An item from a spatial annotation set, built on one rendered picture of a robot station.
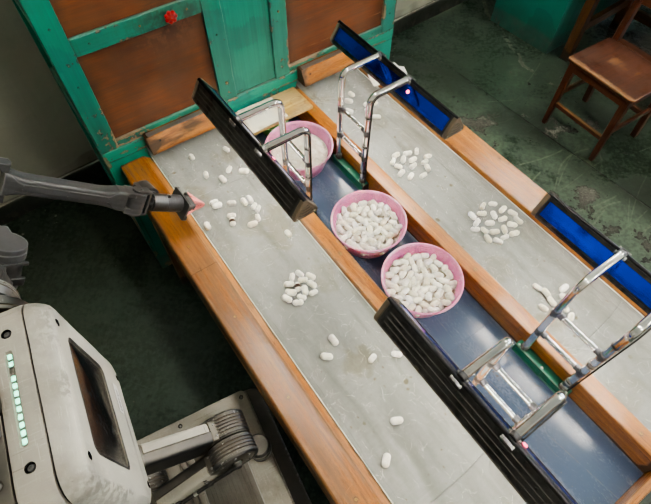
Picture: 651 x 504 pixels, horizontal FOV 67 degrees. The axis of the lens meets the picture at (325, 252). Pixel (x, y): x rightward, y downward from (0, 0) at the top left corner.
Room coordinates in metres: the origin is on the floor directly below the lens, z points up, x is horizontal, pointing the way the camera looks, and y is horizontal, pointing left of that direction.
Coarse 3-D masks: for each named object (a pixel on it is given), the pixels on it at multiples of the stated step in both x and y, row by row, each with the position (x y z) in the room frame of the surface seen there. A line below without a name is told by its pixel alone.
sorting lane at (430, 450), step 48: (192, 144) 1.40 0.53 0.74; (192, 192) 1.16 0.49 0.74; (240, 192) 1.16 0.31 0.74; (240, 240) 0.95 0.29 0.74; (288, 240) 0.95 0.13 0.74; (288, 288) 0.76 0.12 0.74; (336, 288) 0.76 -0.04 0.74; (288, 336) 0.60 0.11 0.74; (336, 336) 0.60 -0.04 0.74; (384, 336) 0.60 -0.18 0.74; (336, 384) 0.45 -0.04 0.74; (384, 384) 0.45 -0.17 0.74; (384, 432) 0.32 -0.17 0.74; (432, 432) 0.32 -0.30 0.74; (384, 480) 0.20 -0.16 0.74; (432, 480) 0.20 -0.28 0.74; (480, 480) 0.20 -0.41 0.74
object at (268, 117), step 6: (258, 102) 1.61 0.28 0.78; (264, 102) 1.61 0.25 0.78; (246, 108) 1.57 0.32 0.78; (276, 108) 1.57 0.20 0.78; (258, 114) 1.54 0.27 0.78; (264, 114) 1.54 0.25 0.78; (270, 114) 1.54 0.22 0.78; (276, 114) 1.54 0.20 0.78; (246, 120) 1.50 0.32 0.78; (252, 120) 1.50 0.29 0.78; (258, 120) 1.50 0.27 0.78; (264, 120) 1.50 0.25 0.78; (270, 120) 1.50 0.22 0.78; (276, 120) 1.50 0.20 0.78; (252, 126) 1.47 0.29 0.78; (258, 126) 1.47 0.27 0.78; (264, 126) 1.47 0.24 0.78
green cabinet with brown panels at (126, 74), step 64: (64, 0) 1.32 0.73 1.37; (128, 0) 1.42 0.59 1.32; (192, 0) 1.52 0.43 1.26; (256, 0) 1.66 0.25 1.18; (320, 0) 1.82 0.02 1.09; (384, 0) 2.00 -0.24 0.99; (64, 64) 1.26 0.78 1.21; (128, 64) 1.38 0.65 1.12; (192, 64) 1.50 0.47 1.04; (256, 64) 1.64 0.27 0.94; (128, 128) 1.33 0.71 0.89
